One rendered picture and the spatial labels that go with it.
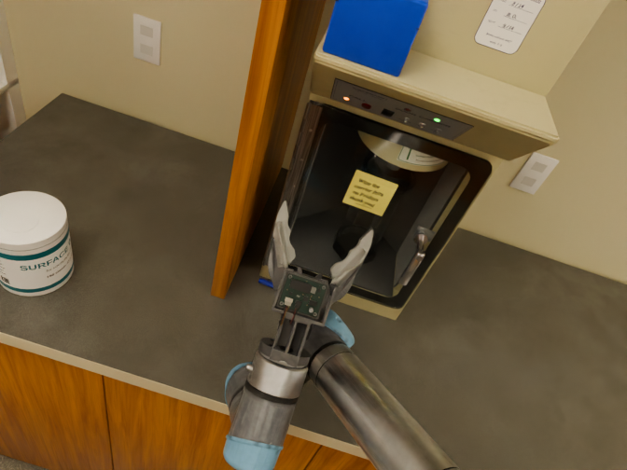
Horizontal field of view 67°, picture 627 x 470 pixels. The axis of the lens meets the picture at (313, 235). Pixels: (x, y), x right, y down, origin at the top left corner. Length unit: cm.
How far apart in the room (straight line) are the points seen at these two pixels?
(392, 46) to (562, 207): 94
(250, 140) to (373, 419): 42
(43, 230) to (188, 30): 62
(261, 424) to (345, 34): 49
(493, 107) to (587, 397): 79
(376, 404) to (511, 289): 77
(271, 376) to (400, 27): 45
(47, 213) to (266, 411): 53
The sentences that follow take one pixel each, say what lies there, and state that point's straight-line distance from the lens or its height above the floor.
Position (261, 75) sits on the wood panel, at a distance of 67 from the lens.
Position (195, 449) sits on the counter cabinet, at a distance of 122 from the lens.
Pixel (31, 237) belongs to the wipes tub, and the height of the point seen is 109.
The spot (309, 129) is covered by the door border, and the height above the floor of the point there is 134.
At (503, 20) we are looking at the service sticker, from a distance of 71.
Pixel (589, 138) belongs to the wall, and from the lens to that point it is 133.
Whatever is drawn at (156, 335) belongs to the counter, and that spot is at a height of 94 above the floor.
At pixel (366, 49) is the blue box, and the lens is 61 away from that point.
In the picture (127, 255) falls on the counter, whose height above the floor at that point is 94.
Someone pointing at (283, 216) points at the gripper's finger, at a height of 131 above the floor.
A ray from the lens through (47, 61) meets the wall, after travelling 155.
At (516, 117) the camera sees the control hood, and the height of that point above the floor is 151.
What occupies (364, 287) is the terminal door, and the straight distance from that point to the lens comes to 100.
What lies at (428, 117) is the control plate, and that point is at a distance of 67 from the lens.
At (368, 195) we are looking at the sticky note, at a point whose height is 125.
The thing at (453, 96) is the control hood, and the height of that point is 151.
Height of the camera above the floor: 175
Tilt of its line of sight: 44 degrees down
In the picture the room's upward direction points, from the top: 20 degrees clockwise
